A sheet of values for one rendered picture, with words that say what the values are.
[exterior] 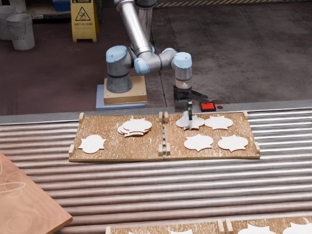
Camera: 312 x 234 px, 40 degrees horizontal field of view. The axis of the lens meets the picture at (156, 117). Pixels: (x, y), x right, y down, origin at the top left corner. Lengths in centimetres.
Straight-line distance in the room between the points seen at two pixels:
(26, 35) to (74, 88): 126
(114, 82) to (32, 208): 104
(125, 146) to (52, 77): 286
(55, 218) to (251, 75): 347
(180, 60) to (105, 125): 50
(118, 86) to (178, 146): 61
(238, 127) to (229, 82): 243
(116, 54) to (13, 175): 92
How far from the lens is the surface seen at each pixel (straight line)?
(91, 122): 211
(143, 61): 190
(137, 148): 191
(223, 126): 205
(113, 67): 232
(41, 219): 150
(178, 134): 199
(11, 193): 162
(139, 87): 241
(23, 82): 469
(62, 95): 432
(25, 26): 536
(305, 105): 236
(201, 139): 195
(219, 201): 169
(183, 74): 188
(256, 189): 176
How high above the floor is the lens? 208
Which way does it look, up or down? 33 degrees down
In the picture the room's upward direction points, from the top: 1 degrees counter-clockwise
